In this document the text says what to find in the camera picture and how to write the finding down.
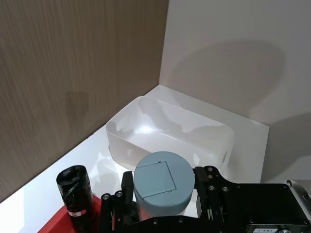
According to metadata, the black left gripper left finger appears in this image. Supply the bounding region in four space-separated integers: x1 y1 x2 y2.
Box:
98 170 138 233

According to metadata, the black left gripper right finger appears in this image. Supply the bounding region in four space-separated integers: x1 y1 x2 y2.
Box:
193 166 241 222

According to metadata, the jar with blue-grey lid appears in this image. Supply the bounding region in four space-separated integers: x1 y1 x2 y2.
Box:
133 151 196 221

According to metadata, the black roll of bags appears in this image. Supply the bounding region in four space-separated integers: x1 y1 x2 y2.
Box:
56 165 101 233

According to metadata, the translucent white plastic bin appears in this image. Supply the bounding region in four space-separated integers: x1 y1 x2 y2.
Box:
105 95 235 181

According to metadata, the red plastic bin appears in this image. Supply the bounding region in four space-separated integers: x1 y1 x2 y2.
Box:
36 195 103 233

